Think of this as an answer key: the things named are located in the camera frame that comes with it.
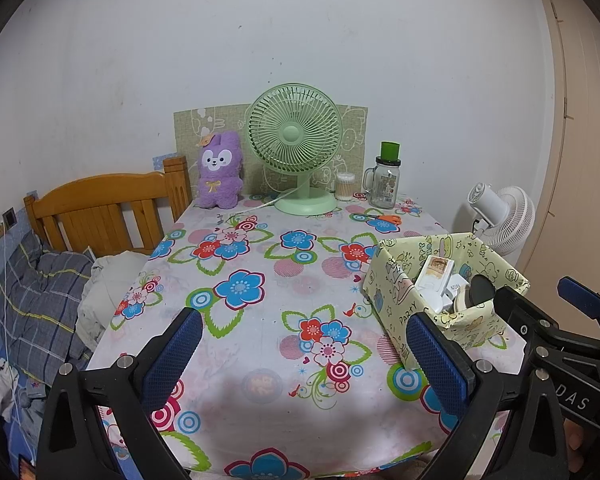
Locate yellow cartoon fabric box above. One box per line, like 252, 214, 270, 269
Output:
362, 232, 531, 370

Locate grey plaid pillow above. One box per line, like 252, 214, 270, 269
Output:
0, 232, 98, 386

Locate white fan power cable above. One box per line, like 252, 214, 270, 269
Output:
237, 187, 301, 212

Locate green patterned wall panel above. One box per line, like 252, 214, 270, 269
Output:
173, 102, 368, 196

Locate glass mug with green lid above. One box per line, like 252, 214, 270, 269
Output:
362, 141, 402, 209

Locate white charger block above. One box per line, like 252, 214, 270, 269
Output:
447, 277, 473, 301

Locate black round case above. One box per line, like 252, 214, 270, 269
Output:
470, 275, 496, 306

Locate cotton swab container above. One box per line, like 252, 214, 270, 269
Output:
335, 172, 356, 202

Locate person's right hand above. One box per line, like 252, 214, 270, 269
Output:
562, 419, 588, 478

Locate long white rectangular box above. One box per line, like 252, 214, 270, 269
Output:
412, 255, 455, 311

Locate white crumpled cloth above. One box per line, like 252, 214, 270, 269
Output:
76, 252, 153, 351

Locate green desk fan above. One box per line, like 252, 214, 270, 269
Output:
246, 83, 343, 216

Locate purple plush toy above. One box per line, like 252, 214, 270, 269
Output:
196, 131, 244, 209

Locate wooden bed headboard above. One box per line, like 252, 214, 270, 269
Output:
24, 156, 192, 256

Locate orange handled scissors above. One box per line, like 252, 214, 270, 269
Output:
354, 213, 402, 225

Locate floral tablecloth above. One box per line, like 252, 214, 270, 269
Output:
85, 192, 528, 478

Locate thin white charging cable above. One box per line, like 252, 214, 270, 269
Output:
0, 217, 36, 466

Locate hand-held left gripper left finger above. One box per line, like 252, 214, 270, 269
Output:
35, 306, 204, 480

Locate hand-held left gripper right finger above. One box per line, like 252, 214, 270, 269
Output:
406, 311, 573, 480

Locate beige door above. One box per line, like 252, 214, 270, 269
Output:
536, 0, 600, 311

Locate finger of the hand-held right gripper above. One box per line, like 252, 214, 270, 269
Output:
557, 276, 600, 332
494, 285, 600, 362

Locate white standing fan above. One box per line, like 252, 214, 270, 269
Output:
452, 183, 536, 261

